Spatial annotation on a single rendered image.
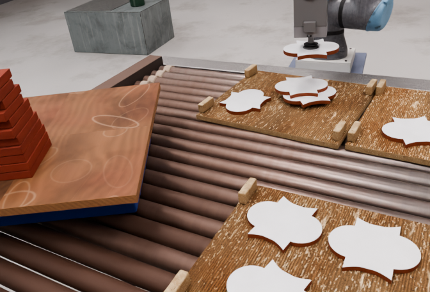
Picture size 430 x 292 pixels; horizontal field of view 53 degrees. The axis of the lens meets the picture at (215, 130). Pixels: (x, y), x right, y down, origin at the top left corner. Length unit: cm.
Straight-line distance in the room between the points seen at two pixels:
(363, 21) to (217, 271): 103
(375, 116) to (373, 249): 49
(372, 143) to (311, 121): 17
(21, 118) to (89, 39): 427
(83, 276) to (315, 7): 82
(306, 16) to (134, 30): 367
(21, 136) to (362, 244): 64
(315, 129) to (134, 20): 375
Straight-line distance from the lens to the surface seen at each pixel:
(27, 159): 90
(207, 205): 91
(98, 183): 83
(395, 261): 77
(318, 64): 160
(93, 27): 505
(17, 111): 90
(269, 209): 84
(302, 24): 119
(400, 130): 111
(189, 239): 84
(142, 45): 475
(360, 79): 145
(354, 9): 154
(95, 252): 87
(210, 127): 119
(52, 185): 86
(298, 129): 111
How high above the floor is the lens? 149
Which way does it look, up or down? 29 degrees down
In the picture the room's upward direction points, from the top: 7 degrees counter-clockwise
